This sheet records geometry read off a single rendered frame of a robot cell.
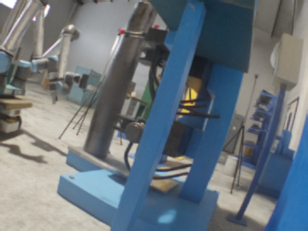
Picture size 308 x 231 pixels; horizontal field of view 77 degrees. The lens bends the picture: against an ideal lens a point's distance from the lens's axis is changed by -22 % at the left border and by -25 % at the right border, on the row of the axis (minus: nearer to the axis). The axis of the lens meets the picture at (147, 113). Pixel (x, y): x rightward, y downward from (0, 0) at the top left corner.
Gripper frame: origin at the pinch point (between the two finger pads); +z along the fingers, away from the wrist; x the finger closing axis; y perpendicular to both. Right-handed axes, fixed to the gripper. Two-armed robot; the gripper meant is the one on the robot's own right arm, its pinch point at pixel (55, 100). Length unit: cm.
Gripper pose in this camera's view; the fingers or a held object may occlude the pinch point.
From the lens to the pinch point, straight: 185.5
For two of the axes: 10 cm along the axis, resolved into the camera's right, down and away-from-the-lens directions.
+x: 2.4, 2.1, -9.5
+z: 0.4, 9.7, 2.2
